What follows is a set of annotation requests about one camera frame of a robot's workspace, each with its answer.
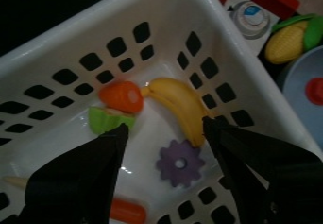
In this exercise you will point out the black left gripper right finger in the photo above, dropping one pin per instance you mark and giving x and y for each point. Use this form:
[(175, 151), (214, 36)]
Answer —
[(269, 177)]

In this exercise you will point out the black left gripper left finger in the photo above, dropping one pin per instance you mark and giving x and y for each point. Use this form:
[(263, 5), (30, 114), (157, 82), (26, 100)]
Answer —
[(75, 177)]

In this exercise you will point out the yellow toy banana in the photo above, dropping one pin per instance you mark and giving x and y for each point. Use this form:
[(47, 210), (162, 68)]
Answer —
[(181, 105)]

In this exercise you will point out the orange toy sausage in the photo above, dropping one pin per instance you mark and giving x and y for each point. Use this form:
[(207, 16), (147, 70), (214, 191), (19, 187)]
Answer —
[(129, 212)]

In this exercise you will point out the green toy vegetable piece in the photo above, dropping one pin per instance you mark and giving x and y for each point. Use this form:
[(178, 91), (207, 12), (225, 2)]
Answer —
[(103, 122)]

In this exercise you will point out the grey toy bowl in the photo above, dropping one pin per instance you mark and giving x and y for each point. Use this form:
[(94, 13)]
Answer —
[(301, 114)]

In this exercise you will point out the purple toy gear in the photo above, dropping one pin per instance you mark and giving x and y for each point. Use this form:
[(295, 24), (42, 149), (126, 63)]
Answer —
[(177, 175)]

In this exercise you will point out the orange toy carrot piece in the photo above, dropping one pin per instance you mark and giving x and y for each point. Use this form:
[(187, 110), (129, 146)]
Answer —
[(118, 97)]

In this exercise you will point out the red toy piece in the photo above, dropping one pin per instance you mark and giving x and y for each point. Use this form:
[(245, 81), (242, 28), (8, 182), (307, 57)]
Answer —
[(315, 90)]

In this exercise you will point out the toy corn with green husk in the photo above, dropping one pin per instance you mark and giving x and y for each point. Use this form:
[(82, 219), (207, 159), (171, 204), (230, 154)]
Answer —
[(286, 46)]

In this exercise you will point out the white plastic perforated basket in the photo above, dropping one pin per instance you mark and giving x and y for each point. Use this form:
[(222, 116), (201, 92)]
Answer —
[(169, 7)]

